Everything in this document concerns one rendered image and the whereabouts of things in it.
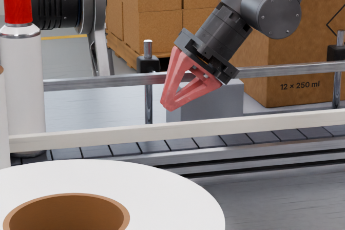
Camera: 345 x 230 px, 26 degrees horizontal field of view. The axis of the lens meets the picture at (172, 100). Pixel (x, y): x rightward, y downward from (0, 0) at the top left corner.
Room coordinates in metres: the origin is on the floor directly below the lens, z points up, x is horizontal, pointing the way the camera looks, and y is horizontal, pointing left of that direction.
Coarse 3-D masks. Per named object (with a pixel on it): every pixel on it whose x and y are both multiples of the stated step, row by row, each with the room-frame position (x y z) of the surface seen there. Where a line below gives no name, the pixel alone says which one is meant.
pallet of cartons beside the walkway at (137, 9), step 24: (120, 0) 4.67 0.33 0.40; (144, 0) 4.31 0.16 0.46; (168, 0) 4.35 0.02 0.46; (192, 0) 4.40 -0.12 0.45; (216, 0) 4.45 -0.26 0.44; (120, 24) 4.67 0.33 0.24; (144, 24) 4.30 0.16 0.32; (168, 24) 4.35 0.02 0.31; (192, 24) 4.40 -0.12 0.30; (120, 48) 4.72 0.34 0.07; (168, 48) 4.35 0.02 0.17
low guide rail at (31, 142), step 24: (216, 120) 0.93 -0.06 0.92; (240, 120) 0.93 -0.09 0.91; (264, 120) 0.94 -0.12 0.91; (288, 120) 0.95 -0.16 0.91; (312, 120) 0.96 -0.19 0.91; (336, 120) 0.96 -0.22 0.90; (24, 144) 0.87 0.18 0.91; (48, 144) 0.87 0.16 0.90; (72, 144) 0.88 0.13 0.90; (96, 144) 0.89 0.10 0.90
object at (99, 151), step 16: (304, 128) 0.99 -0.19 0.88; (320, 128) 0.99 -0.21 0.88; (336, 128) 0.99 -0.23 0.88; (112, 144) 0.93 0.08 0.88; (128, 144) 0.93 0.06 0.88; (144, 144) 0.93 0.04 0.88; (160, 144) 0.93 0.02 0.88; (176, 144) 0.93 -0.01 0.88; (192, 144) 0.93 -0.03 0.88; (208, 144) 0.93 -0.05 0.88; (224, 144) 0.93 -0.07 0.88; (240, 144) 0.93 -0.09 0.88; (16, 160) 0.88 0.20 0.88; (32, 160) 0.88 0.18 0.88; (48, 160) 0.88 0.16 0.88
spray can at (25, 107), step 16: (16, 0) 0.89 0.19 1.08; (16, 16) 0.89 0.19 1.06; (0, 32) 0.89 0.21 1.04; (16, 32) 0.88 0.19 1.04; (32, 32) 0.89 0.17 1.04; (0, 48) 0.90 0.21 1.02; (16, 48) 0.88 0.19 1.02; (32, 48) 0.89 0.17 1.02; (16, 64) 0.88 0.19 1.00; (32, 64) 0.89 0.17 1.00; (16, 80) 0.88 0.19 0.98; (32, 80) 0.89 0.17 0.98; (16, 96) 0.88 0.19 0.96; (32, 96) 0.89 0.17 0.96; (16, 112) 0.88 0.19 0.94; (32, 112) 0.89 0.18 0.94; (16, 128) 0.88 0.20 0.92; (32, 128) 0.89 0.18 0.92
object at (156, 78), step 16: (288, 64) 1.04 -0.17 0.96; (304, 64) 1.04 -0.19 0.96; (320, 64) 1.04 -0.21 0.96; (336, 64) 1.05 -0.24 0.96; (48, 80) 0.96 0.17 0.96; (64, 80) 0.96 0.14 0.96; (80, 80) 0.96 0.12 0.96; (96, 80) 0.96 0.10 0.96; (112, 80) 0.97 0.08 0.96; (128, 80) 0.97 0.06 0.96; (144, 80) 0.98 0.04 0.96; (160, 80) 0.98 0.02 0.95
